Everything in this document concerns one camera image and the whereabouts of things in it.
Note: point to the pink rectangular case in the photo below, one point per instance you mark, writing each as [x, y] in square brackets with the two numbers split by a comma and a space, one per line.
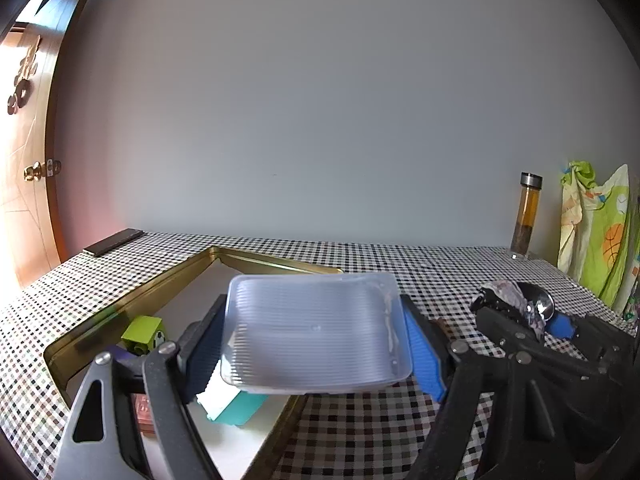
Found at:
[142, 410]

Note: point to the green cartoon printed cloth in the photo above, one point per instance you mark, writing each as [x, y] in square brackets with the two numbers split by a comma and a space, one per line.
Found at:
[600, 240]

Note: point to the glass tea bottle metal lid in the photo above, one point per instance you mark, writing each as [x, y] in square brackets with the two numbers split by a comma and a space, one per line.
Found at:
[525, 220]

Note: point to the gold tin box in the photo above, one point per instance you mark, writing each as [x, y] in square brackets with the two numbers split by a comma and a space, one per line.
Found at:
[165, 280]

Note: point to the green block with soccer ball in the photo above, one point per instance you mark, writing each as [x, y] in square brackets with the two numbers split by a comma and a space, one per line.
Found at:
[140, 332]

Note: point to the checkered tablecloth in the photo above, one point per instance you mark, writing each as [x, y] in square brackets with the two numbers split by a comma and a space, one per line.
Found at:
[350, 435]

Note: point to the translucent plastic container lid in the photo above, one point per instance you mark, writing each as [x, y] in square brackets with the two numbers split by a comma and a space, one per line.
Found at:
[310, 330]

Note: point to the dark flat rectangular bar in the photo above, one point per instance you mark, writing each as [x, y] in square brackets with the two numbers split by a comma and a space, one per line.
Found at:
[112, 241]

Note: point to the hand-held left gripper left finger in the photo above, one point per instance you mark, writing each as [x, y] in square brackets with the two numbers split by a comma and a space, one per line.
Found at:
[205, 355]

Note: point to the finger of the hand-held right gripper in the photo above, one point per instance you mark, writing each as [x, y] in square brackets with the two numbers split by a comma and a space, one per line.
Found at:
[500, 327]
[562, 325]

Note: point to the brass door ornament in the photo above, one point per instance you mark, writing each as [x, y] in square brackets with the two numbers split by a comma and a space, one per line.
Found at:
[22, 80]

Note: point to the wooden door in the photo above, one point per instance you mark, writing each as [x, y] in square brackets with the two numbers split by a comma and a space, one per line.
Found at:
[30, 220]

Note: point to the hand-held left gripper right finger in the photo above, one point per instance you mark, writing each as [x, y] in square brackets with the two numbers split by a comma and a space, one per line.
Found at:
[425, 355]

